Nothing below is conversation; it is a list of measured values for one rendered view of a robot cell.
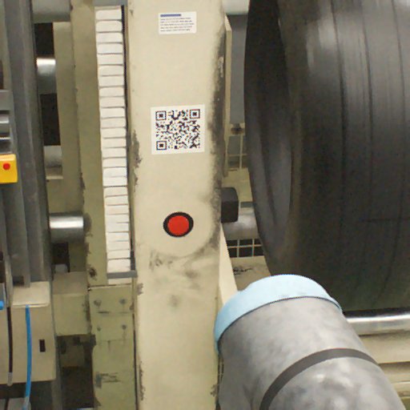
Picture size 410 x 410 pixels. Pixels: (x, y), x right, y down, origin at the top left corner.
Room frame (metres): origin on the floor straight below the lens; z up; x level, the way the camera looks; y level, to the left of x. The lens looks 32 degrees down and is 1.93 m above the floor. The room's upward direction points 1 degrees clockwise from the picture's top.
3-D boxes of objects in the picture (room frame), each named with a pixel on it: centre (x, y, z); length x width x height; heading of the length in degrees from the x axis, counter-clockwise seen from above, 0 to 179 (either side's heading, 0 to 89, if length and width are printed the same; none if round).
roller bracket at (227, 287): (1.42, -0.03, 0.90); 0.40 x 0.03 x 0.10; 7
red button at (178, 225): (1.33, 0.04, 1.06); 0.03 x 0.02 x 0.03; 97
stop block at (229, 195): (1.53, -0.04, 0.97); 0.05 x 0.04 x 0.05; 7
